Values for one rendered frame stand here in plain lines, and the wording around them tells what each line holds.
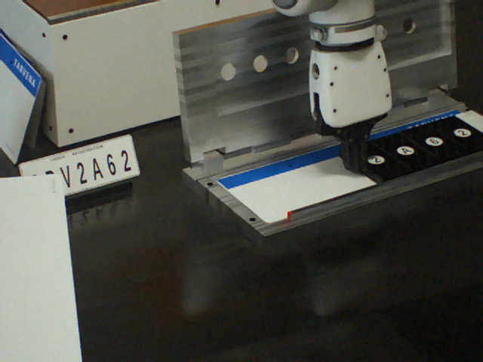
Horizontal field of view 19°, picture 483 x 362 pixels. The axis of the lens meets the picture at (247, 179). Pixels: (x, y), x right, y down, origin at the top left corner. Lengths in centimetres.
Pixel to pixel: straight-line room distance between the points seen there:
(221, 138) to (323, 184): 15
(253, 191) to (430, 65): 36
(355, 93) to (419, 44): 25
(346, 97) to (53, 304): 52
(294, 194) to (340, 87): 15
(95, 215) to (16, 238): 25
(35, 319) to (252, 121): 55
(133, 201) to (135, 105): 20
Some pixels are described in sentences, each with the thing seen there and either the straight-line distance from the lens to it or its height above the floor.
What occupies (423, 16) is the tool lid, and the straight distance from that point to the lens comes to 208.
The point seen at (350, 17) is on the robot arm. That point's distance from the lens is 183.
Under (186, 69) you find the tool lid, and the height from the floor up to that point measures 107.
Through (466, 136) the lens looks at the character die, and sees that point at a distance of 202.
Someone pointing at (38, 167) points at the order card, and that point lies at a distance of 189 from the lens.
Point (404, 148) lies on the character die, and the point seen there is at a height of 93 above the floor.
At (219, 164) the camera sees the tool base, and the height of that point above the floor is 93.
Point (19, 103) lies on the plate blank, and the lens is 202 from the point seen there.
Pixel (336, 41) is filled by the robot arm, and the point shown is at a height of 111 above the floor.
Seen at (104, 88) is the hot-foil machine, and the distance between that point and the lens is 203.
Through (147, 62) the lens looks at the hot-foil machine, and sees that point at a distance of 205.
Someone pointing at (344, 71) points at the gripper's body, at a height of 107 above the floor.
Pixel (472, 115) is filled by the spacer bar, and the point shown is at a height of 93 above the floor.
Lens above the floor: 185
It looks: 29 degrees down
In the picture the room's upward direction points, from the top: straight up
